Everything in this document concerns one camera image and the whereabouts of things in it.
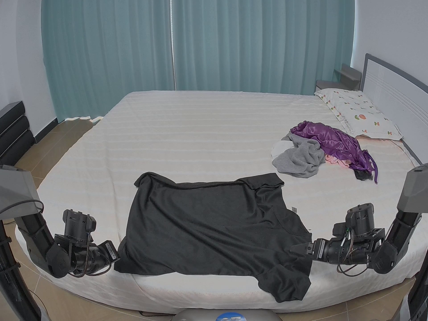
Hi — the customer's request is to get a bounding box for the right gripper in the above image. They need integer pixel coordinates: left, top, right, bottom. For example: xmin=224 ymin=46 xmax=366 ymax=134
xmin=290 ymin=238 xmax=339 ymax=264

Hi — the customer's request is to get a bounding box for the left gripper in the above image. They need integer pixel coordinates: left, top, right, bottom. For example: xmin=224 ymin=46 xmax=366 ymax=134
xmin=100 ymin=240 xmax=121 ymax=264

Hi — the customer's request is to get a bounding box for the black T-shirt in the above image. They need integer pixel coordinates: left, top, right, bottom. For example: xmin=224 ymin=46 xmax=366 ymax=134
xmin=114 ymin=171 xmax=313 ymax=303

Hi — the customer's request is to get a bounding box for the grey garment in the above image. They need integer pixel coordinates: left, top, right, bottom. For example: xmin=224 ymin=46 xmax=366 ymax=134
xmin=272 ymin=139 xmax=325 ymax=179

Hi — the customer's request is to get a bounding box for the pink garment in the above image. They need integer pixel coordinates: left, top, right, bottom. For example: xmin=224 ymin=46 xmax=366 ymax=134
xmin=324 ymin=154 xmax=352 ymax=169

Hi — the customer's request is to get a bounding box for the white garment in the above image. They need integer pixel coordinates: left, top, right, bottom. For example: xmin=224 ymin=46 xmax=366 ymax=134
xmin=270 ymin=141 xmax=295 ymax=161

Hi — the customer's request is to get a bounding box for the purple garment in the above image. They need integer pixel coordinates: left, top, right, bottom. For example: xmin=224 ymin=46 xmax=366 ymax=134
xmin=290 ymin=121 xmax=380 ymax=185

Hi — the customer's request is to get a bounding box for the bed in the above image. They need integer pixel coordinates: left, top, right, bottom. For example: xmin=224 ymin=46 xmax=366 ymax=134
xmin=35 ymin=53 xmax=428 ymax=313

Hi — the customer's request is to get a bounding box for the white printed pillow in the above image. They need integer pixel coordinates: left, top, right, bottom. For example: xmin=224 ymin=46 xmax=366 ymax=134
xmin=314 ymin=88 xmax=403 ymax=142

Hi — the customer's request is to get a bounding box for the black chest of drawers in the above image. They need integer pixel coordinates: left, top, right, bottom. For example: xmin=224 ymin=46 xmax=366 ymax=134
xmin=0 ymin=101 xmax=35 ymax=165

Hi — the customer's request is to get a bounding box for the grey bedside table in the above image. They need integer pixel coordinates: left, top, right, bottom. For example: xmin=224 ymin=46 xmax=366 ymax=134
xmin=316 ymin=63 xmax=362 ymax=94

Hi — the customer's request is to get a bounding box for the blue-green curtain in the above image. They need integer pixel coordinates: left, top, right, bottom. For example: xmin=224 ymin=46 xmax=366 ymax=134
xmin=171 ymin=0 xmax=356 ymax=95
xmin=41 ymin=0 xmax=175 ymax=123

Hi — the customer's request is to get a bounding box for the black cable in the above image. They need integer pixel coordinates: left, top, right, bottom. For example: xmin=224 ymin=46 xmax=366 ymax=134
xmin=0 ymin=199 xmax=45 ymax=217

